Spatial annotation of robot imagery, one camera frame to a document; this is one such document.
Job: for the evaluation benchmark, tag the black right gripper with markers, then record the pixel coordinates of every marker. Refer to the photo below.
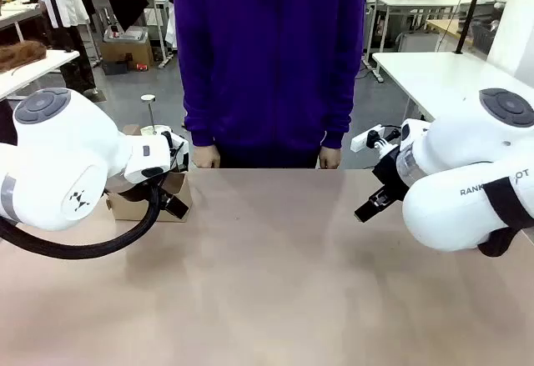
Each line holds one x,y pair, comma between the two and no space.
390,170

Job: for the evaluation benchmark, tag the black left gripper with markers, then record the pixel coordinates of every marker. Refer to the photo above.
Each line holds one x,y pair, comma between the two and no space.
132,191

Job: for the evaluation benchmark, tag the brown cardboard cup carrier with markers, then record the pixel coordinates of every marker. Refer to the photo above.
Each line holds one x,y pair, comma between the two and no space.
137,209

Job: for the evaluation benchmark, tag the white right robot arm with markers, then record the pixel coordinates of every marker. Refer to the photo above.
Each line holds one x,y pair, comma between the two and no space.
463,161

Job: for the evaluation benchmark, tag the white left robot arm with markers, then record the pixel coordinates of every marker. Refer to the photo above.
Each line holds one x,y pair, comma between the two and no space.
58,161

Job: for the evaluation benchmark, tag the person's right hand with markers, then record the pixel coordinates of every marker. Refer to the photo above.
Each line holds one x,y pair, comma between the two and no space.
206,157

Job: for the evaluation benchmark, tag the person's left hand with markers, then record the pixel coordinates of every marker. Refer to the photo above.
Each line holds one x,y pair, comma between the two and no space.
330,158

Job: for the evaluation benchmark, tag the small round metal stand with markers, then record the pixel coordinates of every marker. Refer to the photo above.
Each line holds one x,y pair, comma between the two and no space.
149,111

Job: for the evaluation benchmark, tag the white side table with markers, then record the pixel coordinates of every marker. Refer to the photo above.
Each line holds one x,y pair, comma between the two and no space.
442,74

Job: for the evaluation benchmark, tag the brown cardboard box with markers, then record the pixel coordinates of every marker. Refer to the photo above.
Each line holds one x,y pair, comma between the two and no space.
127,52

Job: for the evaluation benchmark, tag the person in purple sweater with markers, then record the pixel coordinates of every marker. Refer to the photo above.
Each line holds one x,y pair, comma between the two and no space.
269,57

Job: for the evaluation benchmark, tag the white table with brown fur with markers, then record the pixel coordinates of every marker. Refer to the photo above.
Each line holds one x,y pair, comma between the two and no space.
29,72

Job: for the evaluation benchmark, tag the brown fur piece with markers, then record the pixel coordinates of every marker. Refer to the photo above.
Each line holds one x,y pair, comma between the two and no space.
21,54

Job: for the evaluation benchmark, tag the white lab coat person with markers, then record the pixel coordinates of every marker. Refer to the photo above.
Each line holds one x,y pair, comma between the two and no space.
62,16

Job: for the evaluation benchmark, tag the black stand pole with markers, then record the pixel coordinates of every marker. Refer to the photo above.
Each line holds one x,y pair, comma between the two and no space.
469,7

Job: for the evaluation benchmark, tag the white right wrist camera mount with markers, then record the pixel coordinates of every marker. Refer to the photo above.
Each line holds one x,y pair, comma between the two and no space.
364,138

